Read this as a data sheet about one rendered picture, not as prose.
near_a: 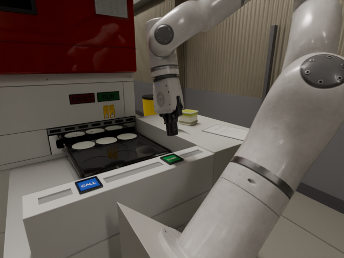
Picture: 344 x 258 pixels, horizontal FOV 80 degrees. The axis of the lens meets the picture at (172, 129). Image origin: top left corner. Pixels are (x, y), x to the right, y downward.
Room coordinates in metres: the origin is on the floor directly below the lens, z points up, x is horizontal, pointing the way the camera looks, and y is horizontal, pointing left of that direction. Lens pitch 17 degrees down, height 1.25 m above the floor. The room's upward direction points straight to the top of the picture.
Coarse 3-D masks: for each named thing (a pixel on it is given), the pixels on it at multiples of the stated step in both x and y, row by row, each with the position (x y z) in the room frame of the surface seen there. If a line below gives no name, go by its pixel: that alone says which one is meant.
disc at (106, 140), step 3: (102, 138) 0.99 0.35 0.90; (105, 138) 0.99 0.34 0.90; (108, 138) 0.99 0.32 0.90; (111, 138) 0.99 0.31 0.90; (114, 138) 0.99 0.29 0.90; (96, 141) 0.94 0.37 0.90; (99, 141) 0.94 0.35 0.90; (102, 141) 0.94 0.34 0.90; (105, 141) 0.94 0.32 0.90; (108, 141) 0.94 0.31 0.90; (111, 141) 0.94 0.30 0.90; (114, 141) 0.94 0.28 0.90
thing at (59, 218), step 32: (160, 160) 0.61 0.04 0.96; (192, 160) 0.61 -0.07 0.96; (64, 192) 0.43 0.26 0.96; (96, 192) 0.43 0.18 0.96; (128, 192) 0.47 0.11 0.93; (160, 192) 0.53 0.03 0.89; (192, 192) 0.60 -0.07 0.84; (32, 224) 0.35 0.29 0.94; (64, 224) 0.38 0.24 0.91; (96, 224) 0.42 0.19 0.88; (32, 256) 0.34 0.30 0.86; (64, 256) 0.37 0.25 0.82
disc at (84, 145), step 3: (84, 141) 0.94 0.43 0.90; (87, 141) 0.94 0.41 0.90; (90, 141) 0.94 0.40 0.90; (75, 144) 0.90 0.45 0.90; (78, 144) 0.90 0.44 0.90; (81, 144) 0.90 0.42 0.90; (84, 144) 0.90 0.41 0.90; (87, 144) 0.90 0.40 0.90; (90, 144) 0.90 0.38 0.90; (93, 144) 0.90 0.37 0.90; (72, 147) 0.86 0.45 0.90; (75, 147) 0.86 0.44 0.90; (78, 147) 0.86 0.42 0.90; (81, 147) 0.86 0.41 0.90; (84, 147) 0.86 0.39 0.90; (87, 147) 0.86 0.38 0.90
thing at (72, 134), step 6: (102, 126) 1.06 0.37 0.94; (108, 126) 1.06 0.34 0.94; (114, 126) 1.08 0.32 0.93; (120, 126) 1.10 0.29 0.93; (126, 126) 1.12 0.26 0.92; (72, 132) 0.96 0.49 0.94; (78, 132) 0.97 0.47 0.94; (84, 132) 0.99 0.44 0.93; (90, 132) 1.01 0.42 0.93; (96, 132) 1.02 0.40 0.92; (54, 138) 0.91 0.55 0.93; (60, 138) 0.93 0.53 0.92; (54, 144) 0.91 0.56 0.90; (54, 150) 0.91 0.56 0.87; (60, 150) 0.92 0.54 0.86
